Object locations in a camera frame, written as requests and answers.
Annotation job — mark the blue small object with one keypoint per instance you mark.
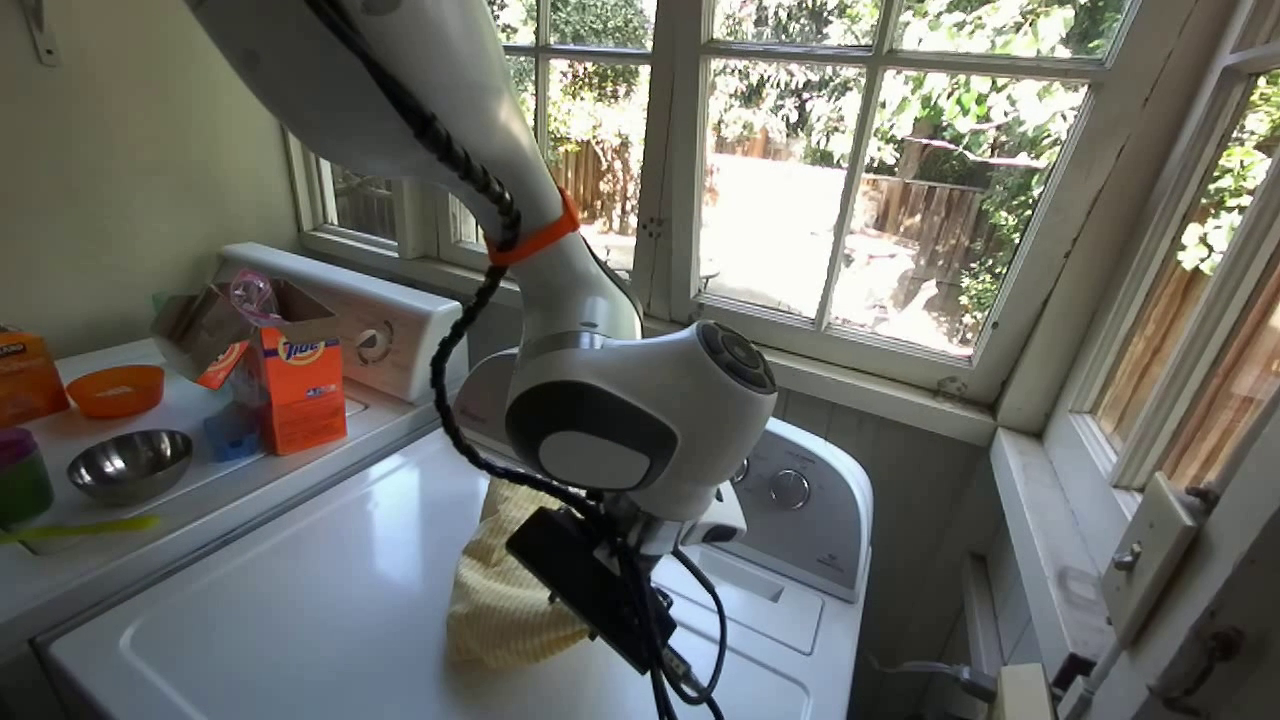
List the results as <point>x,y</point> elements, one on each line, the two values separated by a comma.
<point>229,435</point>

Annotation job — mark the yellow towel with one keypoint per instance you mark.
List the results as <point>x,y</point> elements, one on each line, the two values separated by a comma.
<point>500,612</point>

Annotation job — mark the orange plastic bowl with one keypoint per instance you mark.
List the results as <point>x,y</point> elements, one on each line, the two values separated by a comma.
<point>117,394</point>

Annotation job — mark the orange detergent box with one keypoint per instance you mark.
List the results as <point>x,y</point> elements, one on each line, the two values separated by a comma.
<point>300,394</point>

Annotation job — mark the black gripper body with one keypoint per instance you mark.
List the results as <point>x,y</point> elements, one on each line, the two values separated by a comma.
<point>605,591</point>

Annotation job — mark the green utensil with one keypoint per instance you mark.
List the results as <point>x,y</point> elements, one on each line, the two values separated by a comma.
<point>72,532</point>

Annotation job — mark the orange box at left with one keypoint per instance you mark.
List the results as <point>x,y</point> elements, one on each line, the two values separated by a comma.
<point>31,383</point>

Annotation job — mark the green and purple container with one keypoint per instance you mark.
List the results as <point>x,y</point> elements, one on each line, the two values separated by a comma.
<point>22,479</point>

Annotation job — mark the steel bowl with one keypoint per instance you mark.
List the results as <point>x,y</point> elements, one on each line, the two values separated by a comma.
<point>135,466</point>

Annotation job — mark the white washing machine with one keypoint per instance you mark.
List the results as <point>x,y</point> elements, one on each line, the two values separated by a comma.
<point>338,610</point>

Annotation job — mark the white dryer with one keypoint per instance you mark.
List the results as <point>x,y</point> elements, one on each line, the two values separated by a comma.
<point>384,332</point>

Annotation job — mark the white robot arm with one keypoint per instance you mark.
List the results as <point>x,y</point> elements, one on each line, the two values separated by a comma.
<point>629,435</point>

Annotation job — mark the brown cardboard box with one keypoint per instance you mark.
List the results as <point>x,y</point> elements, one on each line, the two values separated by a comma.
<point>239,310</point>

